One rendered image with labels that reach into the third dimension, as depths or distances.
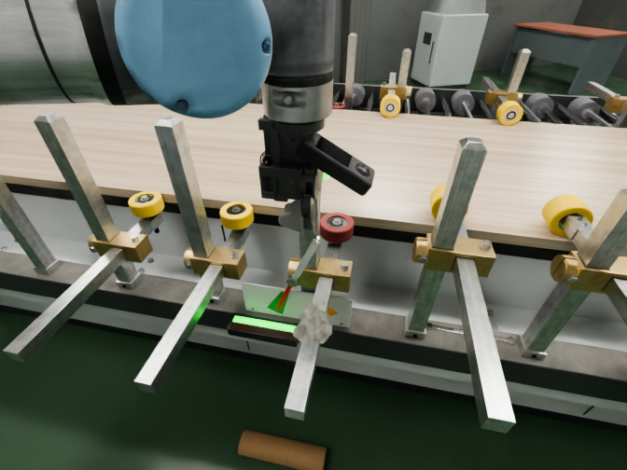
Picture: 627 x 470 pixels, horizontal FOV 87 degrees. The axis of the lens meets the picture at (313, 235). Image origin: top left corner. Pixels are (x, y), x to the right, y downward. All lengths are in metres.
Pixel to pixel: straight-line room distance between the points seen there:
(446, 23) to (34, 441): 5.47
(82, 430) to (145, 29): 1.58
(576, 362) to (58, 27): 0.97
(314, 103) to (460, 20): 5.15
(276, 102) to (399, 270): 0.67
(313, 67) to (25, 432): 1.68
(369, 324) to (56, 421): 1.33
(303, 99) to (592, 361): 0.82
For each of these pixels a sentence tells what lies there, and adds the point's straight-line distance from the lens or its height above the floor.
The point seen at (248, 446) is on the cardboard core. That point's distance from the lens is 1.37.
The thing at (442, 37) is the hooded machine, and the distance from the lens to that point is 5.43.
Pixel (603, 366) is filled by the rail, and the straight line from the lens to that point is 0.98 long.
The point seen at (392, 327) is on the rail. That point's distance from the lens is 0.83.
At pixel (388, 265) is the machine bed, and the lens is 0.96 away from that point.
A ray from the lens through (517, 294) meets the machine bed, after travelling 1.07.
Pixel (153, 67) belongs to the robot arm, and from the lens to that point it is 0.23.
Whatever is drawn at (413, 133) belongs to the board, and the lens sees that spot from 1.31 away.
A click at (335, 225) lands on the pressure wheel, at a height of 0.90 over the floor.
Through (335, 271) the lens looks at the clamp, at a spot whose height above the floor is 0.87.
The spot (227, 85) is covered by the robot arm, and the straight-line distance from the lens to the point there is 0.24.
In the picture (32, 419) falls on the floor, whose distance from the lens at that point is 1.83.
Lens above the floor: 1.36
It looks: 39 degrees down
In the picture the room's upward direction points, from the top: straight up
